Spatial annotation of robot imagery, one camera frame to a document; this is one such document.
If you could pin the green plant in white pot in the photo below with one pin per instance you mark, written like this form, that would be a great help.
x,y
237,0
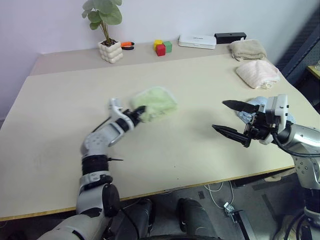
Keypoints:
x,y
110,52

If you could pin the dark grey rounded shape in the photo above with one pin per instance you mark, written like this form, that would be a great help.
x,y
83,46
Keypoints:
x,y
136,215
192,216

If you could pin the black table frame bar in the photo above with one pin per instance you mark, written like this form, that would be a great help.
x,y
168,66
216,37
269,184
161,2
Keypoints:
x,y
252,180

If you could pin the yellow cube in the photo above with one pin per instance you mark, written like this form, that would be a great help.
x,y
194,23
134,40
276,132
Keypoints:
x,y
157,42

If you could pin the green cube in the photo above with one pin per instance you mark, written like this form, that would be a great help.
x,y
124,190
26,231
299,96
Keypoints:
x,y
168,47

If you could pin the perforated partition panel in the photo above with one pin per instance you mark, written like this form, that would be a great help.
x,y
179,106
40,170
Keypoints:
x,y
300,50

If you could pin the light green cloth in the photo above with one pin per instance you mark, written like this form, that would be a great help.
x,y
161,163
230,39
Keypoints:
x,y
157,102

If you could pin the folded beige towel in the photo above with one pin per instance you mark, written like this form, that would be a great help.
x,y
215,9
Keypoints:
x,y
247,50

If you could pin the black metal floor bracket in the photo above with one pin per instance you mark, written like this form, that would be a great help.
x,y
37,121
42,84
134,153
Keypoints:
x,y
241,222

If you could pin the red cube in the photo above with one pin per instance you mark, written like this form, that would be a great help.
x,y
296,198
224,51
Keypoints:
x,y
161,50

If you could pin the folded pink towel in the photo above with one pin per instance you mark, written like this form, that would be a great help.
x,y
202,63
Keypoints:
x,y
257,72

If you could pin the flat white router box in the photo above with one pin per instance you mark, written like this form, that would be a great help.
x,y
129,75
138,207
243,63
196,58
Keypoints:
x,y
197,41

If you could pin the light blue cloth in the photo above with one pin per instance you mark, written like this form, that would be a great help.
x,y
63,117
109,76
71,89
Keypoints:
x,y
257,101

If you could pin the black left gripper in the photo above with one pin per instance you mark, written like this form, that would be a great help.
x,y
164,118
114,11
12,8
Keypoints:
x,y
133,117

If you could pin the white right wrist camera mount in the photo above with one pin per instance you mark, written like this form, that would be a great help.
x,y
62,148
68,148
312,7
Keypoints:
x,y
283,110

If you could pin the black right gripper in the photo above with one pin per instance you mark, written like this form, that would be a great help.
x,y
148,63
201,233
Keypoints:
x,y
261,127

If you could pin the wooden shelf board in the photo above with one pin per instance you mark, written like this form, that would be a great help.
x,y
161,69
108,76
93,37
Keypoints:
x,y
314,71

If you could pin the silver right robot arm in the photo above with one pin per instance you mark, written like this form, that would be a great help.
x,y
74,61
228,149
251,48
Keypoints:
x,y
302,136

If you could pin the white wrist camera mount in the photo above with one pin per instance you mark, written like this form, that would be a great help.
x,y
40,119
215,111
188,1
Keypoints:
x,y
283,110
114,106

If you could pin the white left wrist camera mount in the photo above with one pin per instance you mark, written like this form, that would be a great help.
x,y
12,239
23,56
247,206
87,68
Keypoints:
x,y
114,106

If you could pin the long black box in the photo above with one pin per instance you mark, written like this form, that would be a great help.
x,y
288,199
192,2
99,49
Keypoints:
x,y
230,37

